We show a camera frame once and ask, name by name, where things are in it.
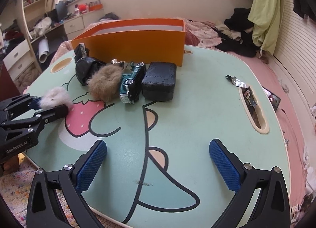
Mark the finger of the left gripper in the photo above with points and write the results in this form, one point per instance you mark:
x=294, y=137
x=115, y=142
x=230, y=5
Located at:
x=16, y=106
x=8, y=122

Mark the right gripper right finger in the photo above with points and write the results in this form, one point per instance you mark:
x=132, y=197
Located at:
x=272, y=206

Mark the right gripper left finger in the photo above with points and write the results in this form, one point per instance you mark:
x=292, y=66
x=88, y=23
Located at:
x=44, y=208

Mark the white fluffy scrunchie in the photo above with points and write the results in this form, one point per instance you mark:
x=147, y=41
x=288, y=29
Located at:
x=57, y=96

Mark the brown fluffy scrunchie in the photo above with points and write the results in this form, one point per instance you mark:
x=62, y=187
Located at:
x=104, y=83

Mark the black fur-trimmed pouch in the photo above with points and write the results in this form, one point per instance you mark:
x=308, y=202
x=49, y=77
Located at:
x=85, y=66

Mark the black embossed case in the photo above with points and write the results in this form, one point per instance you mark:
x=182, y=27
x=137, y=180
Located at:
x=159, y=81

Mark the white desk with drawers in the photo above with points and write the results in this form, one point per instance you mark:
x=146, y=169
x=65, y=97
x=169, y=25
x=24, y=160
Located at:
x=75, y=26

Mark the red desk item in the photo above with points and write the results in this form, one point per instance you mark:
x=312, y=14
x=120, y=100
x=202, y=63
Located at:
x=83, y=8

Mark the small orange desk box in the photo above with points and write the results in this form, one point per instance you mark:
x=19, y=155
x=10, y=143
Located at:
x=95, y=7

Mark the orange cardboard box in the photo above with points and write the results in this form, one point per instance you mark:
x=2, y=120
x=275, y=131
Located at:
x=137, y=40

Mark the silver foil wrapper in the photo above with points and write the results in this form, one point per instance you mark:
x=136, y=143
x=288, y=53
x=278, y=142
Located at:
x=235, y=81

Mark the pink floral duvet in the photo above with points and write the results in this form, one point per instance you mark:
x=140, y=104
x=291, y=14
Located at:
x=201, y=35

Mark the pile of dark clothes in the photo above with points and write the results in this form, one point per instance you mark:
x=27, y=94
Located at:
x=236, y=34

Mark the green hanging garment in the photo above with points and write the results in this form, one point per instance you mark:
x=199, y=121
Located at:
x=266, y=17

